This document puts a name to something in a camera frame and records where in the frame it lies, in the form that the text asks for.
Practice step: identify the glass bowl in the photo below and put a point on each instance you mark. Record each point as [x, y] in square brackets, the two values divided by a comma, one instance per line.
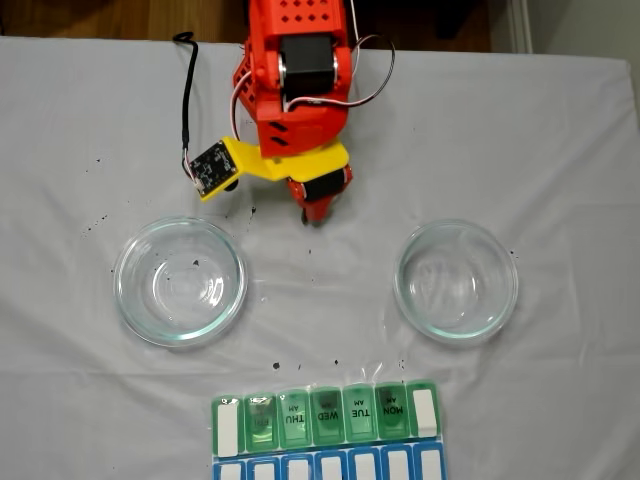
[180, 280]
[450, 280]

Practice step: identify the yellow camera mount with board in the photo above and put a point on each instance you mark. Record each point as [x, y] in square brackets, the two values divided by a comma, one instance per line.
[215, 167]

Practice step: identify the white tablecloth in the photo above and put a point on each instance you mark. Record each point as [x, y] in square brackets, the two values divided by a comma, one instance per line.
[500, 150]

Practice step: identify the white baseboard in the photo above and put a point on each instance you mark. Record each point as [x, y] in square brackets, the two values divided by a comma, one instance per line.
[522, 25]

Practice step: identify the weekly pill organizer box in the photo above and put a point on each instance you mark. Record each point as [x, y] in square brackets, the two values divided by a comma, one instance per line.
[357, 415]

